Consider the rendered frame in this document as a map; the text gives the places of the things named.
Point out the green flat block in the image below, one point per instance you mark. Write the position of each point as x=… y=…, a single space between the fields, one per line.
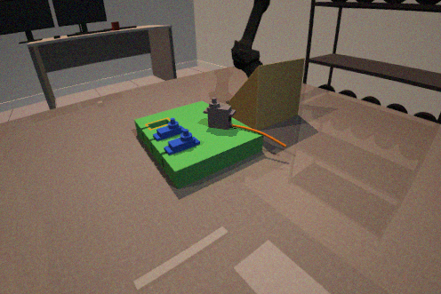
x=187 y=149

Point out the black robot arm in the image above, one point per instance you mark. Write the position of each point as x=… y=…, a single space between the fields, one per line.
x=243 y=55

